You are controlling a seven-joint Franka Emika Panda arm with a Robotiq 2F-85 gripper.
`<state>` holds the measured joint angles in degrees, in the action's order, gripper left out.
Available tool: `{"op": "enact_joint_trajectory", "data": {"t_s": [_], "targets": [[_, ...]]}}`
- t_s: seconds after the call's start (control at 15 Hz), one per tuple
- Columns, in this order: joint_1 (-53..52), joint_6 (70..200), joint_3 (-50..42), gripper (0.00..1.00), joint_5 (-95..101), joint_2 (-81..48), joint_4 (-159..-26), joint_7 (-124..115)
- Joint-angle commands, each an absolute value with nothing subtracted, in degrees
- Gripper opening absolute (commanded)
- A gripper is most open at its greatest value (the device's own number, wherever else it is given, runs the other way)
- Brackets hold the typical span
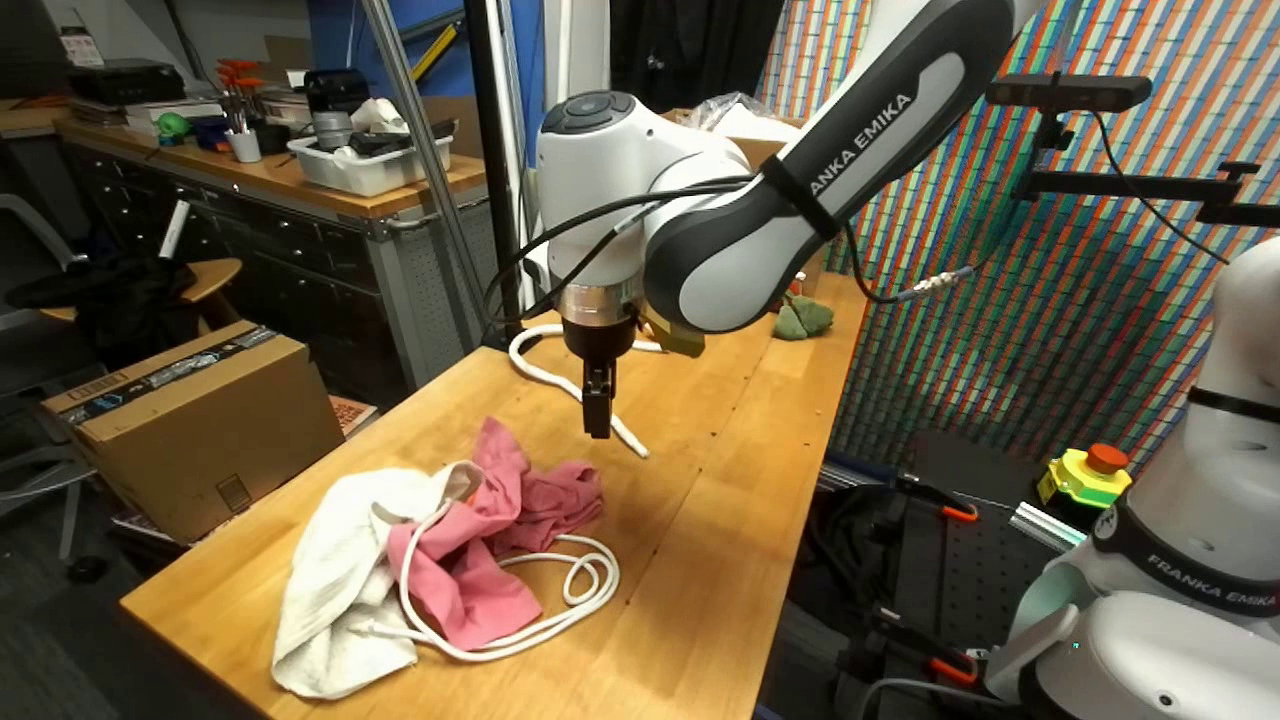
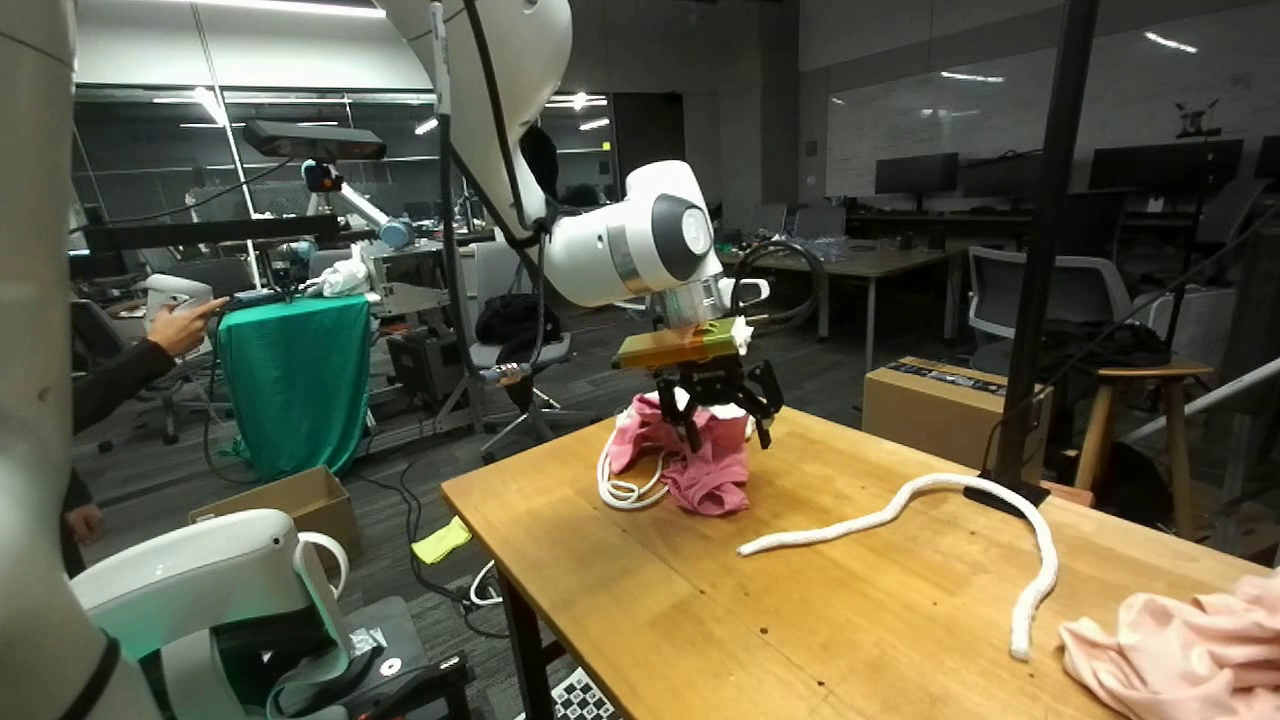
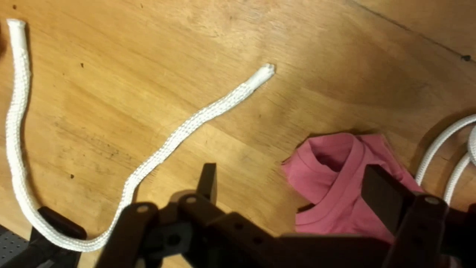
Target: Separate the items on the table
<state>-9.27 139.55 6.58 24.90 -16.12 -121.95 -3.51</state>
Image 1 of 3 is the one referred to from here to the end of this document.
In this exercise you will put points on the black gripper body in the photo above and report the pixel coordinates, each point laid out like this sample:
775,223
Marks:
602,352

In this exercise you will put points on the magenta pink cloth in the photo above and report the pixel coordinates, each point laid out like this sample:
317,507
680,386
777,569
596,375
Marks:
465,573

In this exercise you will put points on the olive green felt cloth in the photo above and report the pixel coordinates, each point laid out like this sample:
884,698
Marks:
805,321

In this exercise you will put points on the white towel cloth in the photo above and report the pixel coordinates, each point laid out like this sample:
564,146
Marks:
333,584

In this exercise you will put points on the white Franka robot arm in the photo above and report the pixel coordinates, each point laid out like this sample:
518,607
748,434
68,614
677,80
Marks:
602,160

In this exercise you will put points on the black upright pole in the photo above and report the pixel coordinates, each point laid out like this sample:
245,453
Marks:
488,160

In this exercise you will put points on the silver slanted tripod pole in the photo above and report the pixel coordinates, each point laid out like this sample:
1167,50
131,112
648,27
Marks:
415,122

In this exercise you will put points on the white plastic bin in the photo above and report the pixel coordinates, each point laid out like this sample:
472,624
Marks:
367,165

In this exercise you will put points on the white tube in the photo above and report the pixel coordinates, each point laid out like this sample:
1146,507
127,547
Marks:
511,65
556,53

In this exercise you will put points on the wooden workbench dark cabinets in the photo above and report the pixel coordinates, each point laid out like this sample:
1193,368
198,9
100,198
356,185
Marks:
265,241

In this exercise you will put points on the cardboard box with black tape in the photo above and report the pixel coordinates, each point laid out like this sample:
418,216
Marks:
203,426

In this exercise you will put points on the wooden stool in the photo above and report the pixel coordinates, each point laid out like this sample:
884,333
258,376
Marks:
215,276

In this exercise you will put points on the blue board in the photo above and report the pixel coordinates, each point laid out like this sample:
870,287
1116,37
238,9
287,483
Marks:
345,43

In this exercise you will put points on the white cup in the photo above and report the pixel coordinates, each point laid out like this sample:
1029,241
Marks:
243,146

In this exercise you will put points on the multicoloured patterned backdrop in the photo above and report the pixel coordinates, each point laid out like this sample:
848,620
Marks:
1041,333

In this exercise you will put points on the small orange object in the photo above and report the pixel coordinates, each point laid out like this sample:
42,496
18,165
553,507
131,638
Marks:
243,72

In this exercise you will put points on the silver aluminium extrusion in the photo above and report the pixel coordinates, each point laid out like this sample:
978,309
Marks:
1048,524

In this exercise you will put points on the black bag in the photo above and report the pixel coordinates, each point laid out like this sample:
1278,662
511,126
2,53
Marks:
120,306

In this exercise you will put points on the yellow red emergency stop button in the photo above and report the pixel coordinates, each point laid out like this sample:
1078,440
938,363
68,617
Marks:
1087,478

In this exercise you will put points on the small green object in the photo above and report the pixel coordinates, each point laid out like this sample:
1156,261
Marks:
172,126

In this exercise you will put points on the black case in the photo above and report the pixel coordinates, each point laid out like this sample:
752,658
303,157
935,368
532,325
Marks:
127,80

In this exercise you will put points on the grey office chair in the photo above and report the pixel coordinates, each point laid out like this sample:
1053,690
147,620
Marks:
34,466

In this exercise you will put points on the black stereo camera bar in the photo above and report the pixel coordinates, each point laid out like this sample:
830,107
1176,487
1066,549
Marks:
1066,90

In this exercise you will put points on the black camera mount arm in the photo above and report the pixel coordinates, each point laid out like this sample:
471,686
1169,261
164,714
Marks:
1146,185

